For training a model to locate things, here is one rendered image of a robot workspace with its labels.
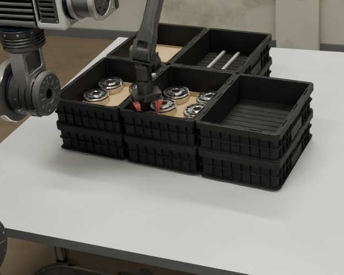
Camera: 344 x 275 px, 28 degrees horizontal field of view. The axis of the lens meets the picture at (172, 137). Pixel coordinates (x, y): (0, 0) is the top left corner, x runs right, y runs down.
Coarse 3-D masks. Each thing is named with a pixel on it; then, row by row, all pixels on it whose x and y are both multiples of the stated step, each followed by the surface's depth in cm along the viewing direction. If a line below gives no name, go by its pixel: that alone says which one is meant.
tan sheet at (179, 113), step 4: (192, 92) 272; (196, 92) 272; (192, 96) 269; (196, 96) 269; (188, 100) 266; (192, 100) 266; (180, 104) 264; (184, 104) 264; (188, 104) 264; (180, 108) 262; (184, 108) 261; (176, 112) 259; (180, 112) 259; (176, 116) 256; (180, 116) 256
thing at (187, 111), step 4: (192, 104) 257; (196, 104) 256; (200, 104) 256; (204, 104) 256; (188, 108) 254; (184, 112) 252; (188, 112) 252; (192, 112) 251; (188, 116) 250; (192, 116) 249
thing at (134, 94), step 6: (138, 84) 241; (144, 84) 240; (150, 84) 241; (138, 90) 243; (144, 90) 242; (150, 90) 242; (156, 90) 245; (132, 96) 244; (138, 96) 242; (144, 96) 242; (150, 96) 243
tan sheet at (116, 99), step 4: (124, 84) 284; (128, 84) 284; (124, 88) 281; (128, 88) 280; (120, 92) 278; (124, 92) 278; (128, 92) 277; (112, 96) 276; (116, 96) 275; (120, 96) 275; (124, 96) 275; (112, 100) 272; (116, 100) 272; (120, 100) 272; (108, 104) 270; (112, 104) 269; (116, 104) 269
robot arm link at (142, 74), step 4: (136, 64) 241; (140, 64) 238; (144, 64) 239; (136, 68) 239; (140, 68) 238; (144, 68) 237; (148, 68) 238; (152, 68) 244; (136, 72) 240; (140, 72) 238; (144, 72) 238; (148, 72) 239; (136, 76) 241; (140, 76) 239; (144, 76) 239; (148, 76) 239; (140, 80) 240; (144, 80) 240
